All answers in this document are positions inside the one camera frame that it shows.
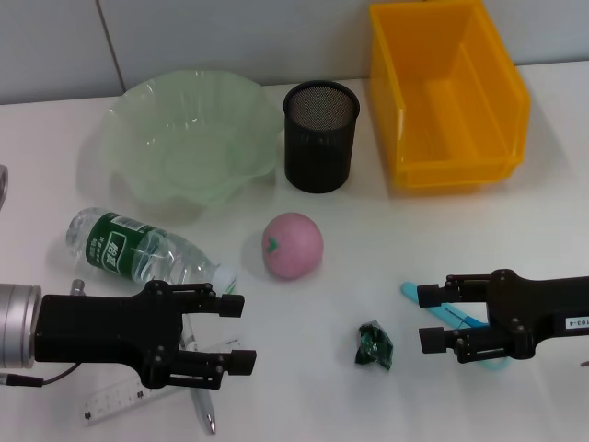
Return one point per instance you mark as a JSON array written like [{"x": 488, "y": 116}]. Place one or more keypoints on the clear green-label water bottle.
[{"x": 115, "y": 248}]

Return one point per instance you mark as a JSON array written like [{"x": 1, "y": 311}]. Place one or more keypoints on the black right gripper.
[{"x": 538, "y": 313}]

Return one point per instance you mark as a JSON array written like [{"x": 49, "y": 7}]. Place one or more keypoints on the green plastic wrapper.
[{"x": 373, "y": 347}]

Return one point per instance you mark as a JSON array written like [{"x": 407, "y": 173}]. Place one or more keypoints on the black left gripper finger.
[{"x": 241, "y": 363}]

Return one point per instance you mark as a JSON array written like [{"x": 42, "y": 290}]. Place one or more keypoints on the pink peach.
[{"x": 294, "y": 246}]

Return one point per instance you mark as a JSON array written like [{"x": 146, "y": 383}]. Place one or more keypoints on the translucent green fruit plate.
[{"x": 184, "y": 138}]

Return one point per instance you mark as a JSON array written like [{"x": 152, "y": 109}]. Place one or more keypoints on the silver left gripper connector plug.
[{"x": 79, "y": 286}]

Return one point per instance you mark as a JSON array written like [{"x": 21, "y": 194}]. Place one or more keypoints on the yellow plastic bin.
[{"x": 451, "y": 115}]

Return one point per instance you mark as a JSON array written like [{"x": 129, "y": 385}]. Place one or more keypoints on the blue scissors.
[{"x": 409, "y": 291}]

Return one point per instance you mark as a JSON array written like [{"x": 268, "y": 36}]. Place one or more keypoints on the clear plastic ruler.
[{"x": 110, "y": 400}]

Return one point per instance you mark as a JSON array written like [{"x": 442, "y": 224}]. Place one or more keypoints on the grey white pen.
[{"x": 204, "y": 410}]

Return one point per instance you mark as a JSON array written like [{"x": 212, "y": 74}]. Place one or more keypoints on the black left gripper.
[{"x": 92, "y": 327}]

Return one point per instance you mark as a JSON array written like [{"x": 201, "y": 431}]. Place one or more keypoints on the black mesh pen holder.
[{"x": 317, "y": 152}]

